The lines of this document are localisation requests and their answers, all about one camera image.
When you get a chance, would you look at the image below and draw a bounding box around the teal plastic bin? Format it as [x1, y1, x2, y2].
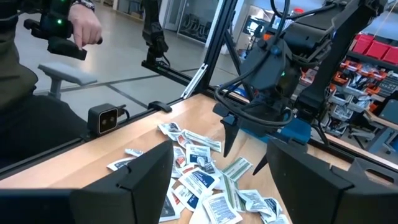
[241, 116, 312, 146]

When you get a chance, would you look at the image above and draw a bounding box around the storage shelf rack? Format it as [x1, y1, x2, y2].
[298, 51, 398, 138]

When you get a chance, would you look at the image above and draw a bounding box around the computer monitor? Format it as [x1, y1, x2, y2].
[242, 15, 265, 37]

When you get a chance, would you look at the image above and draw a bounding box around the antiseptic packet dark label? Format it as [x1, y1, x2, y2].
[106, 156, 137, 172]

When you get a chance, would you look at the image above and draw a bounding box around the silver aluminium bar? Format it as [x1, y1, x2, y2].
[181, 63, 208, 100]

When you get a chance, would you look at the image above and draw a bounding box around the green striped bandage wrapper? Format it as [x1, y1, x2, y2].
[222, 175, 246, 212]
[182, 129, 222, 153]
[222, 156, 253, 182]

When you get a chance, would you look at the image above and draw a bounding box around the person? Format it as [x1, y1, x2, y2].
[0, 0, 94, 170]

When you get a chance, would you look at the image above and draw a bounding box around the black leader arm handle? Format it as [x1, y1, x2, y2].
[23, 0, 103, 62]

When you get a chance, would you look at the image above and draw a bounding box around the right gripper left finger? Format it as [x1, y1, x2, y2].
[70, 139, 175, 224]

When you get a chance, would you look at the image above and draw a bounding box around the person's hand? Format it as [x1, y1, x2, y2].
[67, 2, 103, 50]

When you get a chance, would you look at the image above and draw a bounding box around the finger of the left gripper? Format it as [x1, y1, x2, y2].
[220, 114, 241, 158]
[252, 154, 269, 175]

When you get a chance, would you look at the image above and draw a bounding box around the red storage bin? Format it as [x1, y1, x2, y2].
[353, 33, 374, 55]
[366, 40, 391, 60]
[382, 46, 398, 65]

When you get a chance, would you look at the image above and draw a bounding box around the black frame clamp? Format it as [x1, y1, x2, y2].
[147, 101, 173, 113]

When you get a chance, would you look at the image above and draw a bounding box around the black table-level camera box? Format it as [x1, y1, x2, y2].
[86, 103, 127, 137]

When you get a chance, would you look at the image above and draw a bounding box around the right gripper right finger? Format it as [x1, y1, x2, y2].
[266, 138, 398, 224]

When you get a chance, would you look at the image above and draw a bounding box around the white packet red print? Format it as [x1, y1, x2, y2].
[183, 163, 200, 175]
[173, 146, 187, 169]

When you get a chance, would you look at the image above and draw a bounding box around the grey chair armrest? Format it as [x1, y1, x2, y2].
[37, 62, 98, 100]

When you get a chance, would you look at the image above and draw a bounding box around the wooden workbench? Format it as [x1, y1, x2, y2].
[363, 108, 398, 131]

